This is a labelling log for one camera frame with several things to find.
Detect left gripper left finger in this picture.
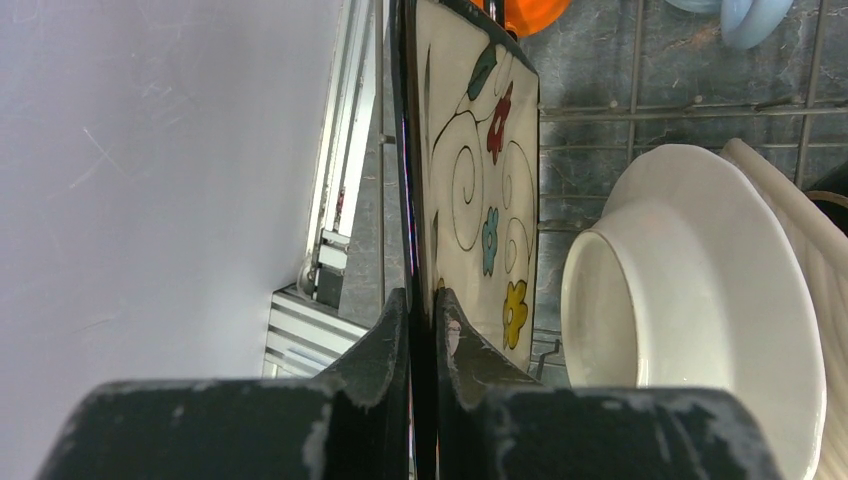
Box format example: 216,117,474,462
38,288,409,479

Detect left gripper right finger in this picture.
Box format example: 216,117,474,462
435,288,780,479

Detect plain white plate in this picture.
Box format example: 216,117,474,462
561,144,827,479

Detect square floral plate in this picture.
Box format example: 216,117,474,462
389,1,540,479

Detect red-rimmed beige plate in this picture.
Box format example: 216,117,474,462
805,163,847,235

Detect orange mug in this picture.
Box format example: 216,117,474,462
471,0,571,38

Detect light blue mug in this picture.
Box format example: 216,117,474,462
667,0,793,50

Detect grey wire dish rack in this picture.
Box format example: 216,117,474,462
370,0,848,386

